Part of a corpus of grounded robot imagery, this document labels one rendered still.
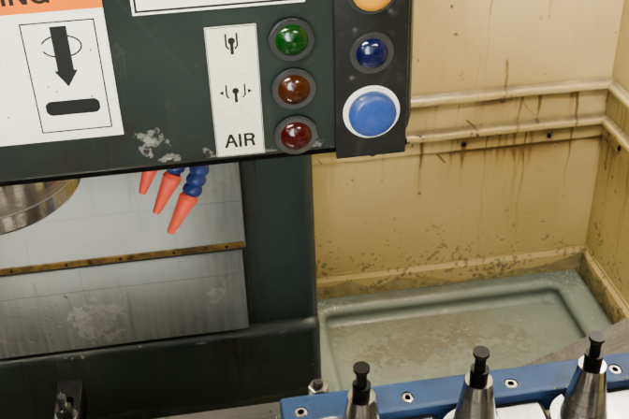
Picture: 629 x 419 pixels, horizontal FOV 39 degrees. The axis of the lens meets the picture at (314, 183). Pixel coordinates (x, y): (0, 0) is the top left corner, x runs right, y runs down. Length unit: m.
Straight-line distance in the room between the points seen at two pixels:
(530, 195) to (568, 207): 0.10
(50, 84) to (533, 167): 1.49
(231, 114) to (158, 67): 0.05
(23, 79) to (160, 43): 0.08
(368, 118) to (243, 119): 0.08
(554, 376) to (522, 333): 1.03
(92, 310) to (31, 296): 0.10
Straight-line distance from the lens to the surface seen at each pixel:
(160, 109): 0.54
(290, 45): 0.52
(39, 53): 0.53
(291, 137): 0.55
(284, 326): 1.53
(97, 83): 0.53
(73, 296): 1.45
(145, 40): 0.52
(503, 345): 1.95
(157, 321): 1.48
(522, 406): 0.94
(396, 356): 1.90
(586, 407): 0.90
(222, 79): 0.53
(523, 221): 2.00
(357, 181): 1.82
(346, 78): 0.54
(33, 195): 0.75
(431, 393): 0.92
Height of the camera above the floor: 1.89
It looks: 32 degrees down
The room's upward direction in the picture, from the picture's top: 2 degrees counter-clockwise
